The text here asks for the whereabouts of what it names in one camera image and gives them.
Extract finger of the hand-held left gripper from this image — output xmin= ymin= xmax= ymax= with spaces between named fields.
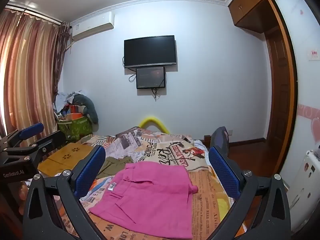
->
xmin=0 ymin=122 xmax=45 ymax=153
xmin=5 ymin=131 xmax=67 ymax=167

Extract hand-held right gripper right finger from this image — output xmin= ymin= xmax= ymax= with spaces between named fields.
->
xmin=207 ymin=146 xmax=292 ymax=240

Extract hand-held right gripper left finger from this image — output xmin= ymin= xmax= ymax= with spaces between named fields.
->
xmin=21 ymin=145 xmax=106 ymax=240

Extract pink pants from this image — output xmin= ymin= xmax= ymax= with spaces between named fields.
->
xmin=89 ymin=161 xmax=199 ymax=239

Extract wooden folding lap table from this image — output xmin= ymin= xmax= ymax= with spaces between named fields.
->
xmin=37 ymin=142 xmax=97 ymax=177

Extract olive green garment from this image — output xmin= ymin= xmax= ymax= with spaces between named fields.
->
xmin=96 ymin=156 xmax=134 ymax=179

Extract blue backpack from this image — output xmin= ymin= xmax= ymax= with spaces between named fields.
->
xmin=209 ymin=127 xmax=229 ymax=158

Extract pile of clothes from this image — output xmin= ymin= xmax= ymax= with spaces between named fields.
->
xmin=53 ymin=89 xmax=87 ymax=120

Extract newspaper print blanket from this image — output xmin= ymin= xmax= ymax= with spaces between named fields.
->
xmin=50 ymin=127 xmax=241 ymax=240

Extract pink striped curtain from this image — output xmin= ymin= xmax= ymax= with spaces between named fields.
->
xmin=0 ymin=4 xmax=62 ymax=140

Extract silver hard case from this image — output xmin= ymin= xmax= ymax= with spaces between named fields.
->
xmin=283 ymin=146 xmax=320 ymax=233

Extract brown patterned curtain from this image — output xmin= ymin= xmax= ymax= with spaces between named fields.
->
xmin=51 ymin=21 xmax=72 ymax=113

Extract brown wooden door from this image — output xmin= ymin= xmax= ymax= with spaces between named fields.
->
xmin=263 ymin=0 xmax=298 ymax=162

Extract small black monitor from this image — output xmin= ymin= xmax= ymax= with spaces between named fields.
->
xmin=136 ymin=66 xmax=166 ymax=89

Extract white air conditioner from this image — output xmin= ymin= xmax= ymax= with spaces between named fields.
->
xmin=71 ymin=12 xmax=115 ymax=41

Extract wooden overhead cabinet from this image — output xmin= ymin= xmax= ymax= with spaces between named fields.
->
xmin=228 ymin=0 xmax=298 ymax=34

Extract pink heart wall sticker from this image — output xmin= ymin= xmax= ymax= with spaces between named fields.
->
xmin=297 ymin=103 xmax=320 ymax=146

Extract black monitor cables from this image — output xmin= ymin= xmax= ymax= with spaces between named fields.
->
xmin=122 ymin=56 xmax=167 ymax=102

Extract black wall television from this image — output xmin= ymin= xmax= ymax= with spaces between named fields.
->
xmin=124 ymin=35 xmax=178 ymax=69

